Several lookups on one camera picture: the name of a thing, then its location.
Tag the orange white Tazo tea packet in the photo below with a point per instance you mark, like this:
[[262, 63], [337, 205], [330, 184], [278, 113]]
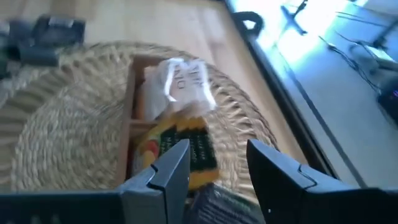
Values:
[[186, 84]]

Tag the black pedestal leg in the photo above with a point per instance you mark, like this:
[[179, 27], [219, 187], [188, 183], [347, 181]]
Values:
[[290, 18]]

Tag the yellow tea packet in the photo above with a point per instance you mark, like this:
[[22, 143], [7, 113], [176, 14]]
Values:
[[199, 149]]

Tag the dark floor case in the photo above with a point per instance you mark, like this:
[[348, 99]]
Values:
[[390, 99]]

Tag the black floor stand pole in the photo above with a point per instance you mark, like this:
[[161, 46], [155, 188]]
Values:
[[385, 32]]

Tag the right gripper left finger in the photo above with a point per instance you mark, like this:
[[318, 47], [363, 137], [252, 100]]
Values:
[[164, 186]]

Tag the black metal table frame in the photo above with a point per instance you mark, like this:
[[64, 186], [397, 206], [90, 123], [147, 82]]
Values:
[[284, 93]]

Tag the wooden tea organizer box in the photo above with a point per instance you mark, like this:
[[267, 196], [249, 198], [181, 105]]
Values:
[[126, 130]]

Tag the grey floor box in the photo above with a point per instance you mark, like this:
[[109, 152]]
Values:
[[376, 54]]

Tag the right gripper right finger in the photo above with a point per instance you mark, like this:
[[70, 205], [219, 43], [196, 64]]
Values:
[[280, 186]]

